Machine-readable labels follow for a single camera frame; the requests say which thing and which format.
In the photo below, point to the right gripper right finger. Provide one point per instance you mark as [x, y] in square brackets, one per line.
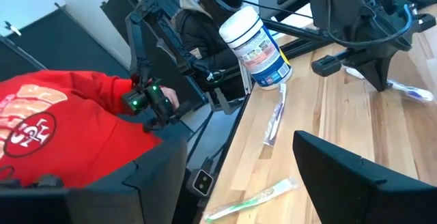
[358, 196]

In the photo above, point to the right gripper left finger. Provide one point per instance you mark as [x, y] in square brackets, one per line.
[136, 196]

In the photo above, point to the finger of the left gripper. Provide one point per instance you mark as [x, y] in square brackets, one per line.
[368, 68]
[385, 68]

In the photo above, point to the purple toothbrush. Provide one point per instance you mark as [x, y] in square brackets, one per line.
[413, 94]

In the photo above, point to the person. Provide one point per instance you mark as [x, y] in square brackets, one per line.
[68, 132]
[201, 32]

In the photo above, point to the dark wrapped toothbrush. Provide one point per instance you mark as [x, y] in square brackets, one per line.
[276, 114]

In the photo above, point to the person's hand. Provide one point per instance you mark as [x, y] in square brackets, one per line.
[170, 97]

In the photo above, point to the green wrapped toothbrush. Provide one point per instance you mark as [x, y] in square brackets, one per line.
[252, 200]

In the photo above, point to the black partition panel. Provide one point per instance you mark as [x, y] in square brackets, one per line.
[51, 43]

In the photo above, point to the small black camera box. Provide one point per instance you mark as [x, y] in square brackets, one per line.
[201, 182]

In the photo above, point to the silver metal bracket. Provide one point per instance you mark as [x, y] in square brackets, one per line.
[246, 80]

